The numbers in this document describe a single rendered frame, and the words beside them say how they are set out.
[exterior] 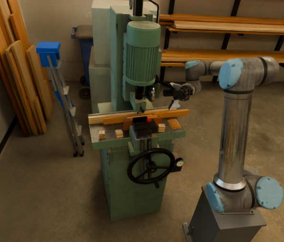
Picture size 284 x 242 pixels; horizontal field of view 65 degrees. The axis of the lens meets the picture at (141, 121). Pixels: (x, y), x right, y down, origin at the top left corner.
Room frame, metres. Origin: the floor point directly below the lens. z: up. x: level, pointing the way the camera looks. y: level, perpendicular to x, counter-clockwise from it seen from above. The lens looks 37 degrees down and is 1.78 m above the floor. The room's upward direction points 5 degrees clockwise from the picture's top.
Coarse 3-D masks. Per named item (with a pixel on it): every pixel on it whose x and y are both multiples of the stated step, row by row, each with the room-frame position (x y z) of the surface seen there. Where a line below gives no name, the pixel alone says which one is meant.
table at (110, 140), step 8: (96, 128) 1.07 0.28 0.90; (104, 128) 1.08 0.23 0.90; (112, 128) 1.08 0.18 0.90; (120, 128) 1.09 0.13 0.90; (168, 128) 1.13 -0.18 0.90; (184, 128) 1.15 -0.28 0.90; (96, 136) 0.99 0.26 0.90; (112, 136) 1.01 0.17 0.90; (128, 136) 1.02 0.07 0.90; (160, 136) 1.07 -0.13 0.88; (168, 136) 1.09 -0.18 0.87; (176, 136) 1.11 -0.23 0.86; (184, 136) 1.13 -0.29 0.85; (96, 144) 0.95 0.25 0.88; (104, 144) 0.96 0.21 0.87; (112, 144) 0.98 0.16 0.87; (120, 144) 0.99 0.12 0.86; (128, 144) 0.98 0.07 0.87; (136, 152) 0.93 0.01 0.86
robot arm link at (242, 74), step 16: (224, 64) 0.87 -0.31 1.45; (240, 64) 0.83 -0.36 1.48; (256, 64) 0.83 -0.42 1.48; (224, 80) 0.83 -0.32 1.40; (240, 80) 0.80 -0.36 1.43; (256, 80) 0.81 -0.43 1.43; (224, 96) 0.83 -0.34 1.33; (240, 96) 0.78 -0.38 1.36; (224, 112) 0.80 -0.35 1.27; (240, 112) 0.77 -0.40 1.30; (224, 128) 0.78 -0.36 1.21; (240, 128) 0.75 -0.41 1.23; (224, 144) 0.75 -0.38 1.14; (240, 144) 0.73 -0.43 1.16; (224, 160) 0.72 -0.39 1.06; (240, 160) 0.71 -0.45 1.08; (224, 176) 0.70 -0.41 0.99; (240, 176) 0.69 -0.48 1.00; (208, 192) 0.72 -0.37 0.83; (224, 192) 0.66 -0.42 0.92; (240, 192) 0.65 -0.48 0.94; (224, 208) 0.62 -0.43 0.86; (240, 208) 0.63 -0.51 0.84
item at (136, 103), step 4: (132, 92) 1.26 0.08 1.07; (132, 96) 1.22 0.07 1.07; (132, 100) 1.20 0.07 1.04; (136, 100) 1.17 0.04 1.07; (140, 100) 1.17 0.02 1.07; (144, 100) 1.17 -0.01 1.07; (132, 104) 1.20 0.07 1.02; (136, 104) 1.14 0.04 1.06; (140, 104) 1.15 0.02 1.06; (144, 104) 1.16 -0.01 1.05; (136, 108) 1.14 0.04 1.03; (144, 108) 1.16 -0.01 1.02
